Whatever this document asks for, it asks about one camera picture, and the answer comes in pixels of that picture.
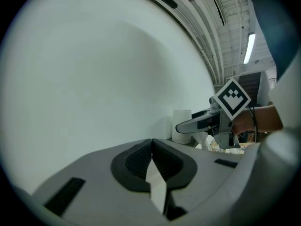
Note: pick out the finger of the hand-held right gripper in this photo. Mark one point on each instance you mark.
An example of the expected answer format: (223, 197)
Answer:
(190, 126)
(200, 114)

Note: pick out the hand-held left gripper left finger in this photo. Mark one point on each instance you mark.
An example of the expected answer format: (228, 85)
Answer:
(98, 187)

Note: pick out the person's black t-shirt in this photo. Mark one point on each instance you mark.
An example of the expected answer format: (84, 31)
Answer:
(277, 27)

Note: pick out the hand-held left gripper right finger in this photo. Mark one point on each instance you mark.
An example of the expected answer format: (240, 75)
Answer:
(202, 173)

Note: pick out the white toilet paper roll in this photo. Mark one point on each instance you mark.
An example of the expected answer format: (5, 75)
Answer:
(181, 126)

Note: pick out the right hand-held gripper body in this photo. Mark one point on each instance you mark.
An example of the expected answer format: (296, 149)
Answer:
(232, 99)

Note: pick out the black ceiling bar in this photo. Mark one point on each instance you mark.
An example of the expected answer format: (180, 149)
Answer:
(219, 8)

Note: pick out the person's right forearm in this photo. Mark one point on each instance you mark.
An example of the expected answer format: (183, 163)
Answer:
(263, 119)

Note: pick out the long ceiling light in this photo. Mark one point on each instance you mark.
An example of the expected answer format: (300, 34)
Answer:
(249, 48)

